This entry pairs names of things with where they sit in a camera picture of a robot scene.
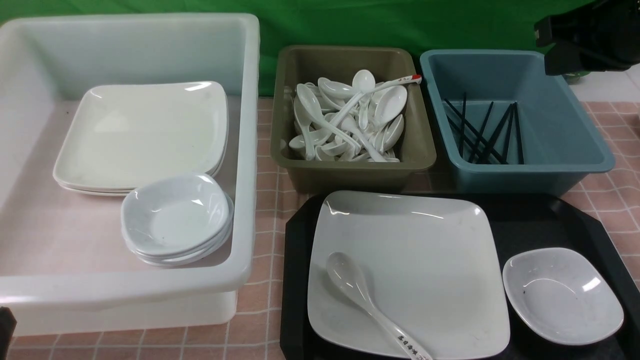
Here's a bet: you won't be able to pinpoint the red tipped white spoon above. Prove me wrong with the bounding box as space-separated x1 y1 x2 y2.
329 74 423 127

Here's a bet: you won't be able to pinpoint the white ceramic soup spoon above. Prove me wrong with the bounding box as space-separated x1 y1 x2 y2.
326 251 433 360

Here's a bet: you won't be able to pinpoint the black plastic tray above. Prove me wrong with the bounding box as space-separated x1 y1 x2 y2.
279 193 640 360

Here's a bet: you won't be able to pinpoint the stack of small white dishes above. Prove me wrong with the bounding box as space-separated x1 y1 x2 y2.
119 173 234 267

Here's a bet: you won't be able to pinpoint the pile of white spoons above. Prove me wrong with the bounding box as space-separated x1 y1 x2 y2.
282 69 416 163

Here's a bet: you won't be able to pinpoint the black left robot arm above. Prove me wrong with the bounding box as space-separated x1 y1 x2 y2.
0 306 18 360

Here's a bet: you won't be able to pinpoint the black chopstick pair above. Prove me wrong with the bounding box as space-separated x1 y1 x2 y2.
459 91 467 158

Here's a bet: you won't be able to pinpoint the large white plastic tub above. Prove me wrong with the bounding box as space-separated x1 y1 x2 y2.
1 13 260 337

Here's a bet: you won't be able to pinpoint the large white square plate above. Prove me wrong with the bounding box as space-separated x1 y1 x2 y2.
307 190 511 360

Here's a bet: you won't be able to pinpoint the small white sauce dish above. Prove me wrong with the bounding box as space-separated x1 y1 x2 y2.
502 247 625 346

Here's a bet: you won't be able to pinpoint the stack of white square plates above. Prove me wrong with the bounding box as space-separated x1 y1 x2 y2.
52 80 230 193

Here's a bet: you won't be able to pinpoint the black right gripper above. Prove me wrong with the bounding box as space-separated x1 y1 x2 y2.
534 0 640 76

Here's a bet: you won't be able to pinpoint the olive green plastic bin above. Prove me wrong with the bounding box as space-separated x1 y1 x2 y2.
270 45 437 194

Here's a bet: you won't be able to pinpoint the green backdrop cloth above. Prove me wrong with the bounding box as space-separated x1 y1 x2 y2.
0 0 585 97

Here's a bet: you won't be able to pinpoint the black chopsticks in bin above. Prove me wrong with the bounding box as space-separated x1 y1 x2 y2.
442 99 525 166

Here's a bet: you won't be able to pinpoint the blue plastic bin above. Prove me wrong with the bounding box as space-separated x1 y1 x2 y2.
419 49 615 196

